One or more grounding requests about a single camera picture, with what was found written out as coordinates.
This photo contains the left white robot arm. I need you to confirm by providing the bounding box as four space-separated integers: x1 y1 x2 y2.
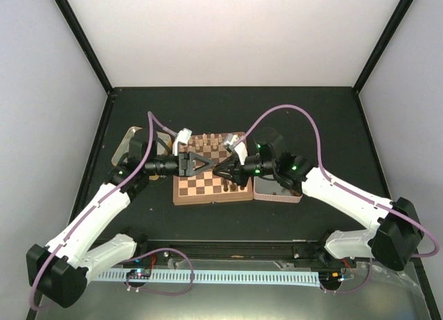
26 129 215 308

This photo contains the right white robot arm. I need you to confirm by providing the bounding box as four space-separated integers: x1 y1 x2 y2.
213 128 424 272

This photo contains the wooden chess board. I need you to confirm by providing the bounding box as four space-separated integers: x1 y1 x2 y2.
173 133 253 206

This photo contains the left circuit board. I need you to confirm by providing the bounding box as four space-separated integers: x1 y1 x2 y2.
126 268 151 280

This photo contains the circuit board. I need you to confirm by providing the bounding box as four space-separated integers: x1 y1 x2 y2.
126 268 151 280
318 272 355 283

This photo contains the right circuit board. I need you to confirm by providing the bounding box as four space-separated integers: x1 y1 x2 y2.
318 272 355 283

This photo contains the pink metal tin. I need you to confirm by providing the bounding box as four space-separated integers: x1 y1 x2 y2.
253 153 302 204

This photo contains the gold metal tin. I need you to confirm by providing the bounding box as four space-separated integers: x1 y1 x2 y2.
111 126 172 178

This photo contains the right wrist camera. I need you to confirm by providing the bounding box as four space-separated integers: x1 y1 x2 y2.
223 133 248 166

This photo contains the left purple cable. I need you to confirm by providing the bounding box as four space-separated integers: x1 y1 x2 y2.
28 111 181 311

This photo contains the purple cable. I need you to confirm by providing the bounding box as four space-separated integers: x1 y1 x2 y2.
235 104 437 258
28 111 181 311

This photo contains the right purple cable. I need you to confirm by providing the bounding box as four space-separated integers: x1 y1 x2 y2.
235 104 437 258

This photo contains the white slotted cable duct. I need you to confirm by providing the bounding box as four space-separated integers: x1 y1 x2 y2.
95 268 320 287

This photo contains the left black frame post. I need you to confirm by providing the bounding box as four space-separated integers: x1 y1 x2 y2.
54 0 113 94

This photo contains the black frame post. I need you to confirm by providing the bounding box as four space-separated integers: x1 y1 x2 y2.
54 0 113 94
353 0 414 94

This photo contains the right black frame post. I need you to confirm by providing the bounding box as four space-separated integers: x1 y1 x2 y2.
353 0 414 94

